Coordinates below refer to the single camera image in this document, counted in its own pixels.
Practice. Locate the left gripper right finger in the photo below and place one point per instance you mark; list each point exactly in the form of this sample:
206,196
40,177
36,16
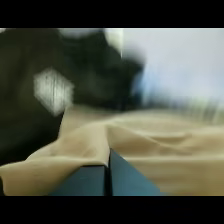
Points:
128,180

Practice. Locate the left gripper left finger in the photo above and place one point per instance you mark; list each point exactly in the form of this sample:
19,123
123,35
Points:
86,183

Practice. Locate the beige garment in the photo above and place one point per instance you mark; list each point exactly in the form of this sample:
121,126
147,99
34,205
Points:
150,146

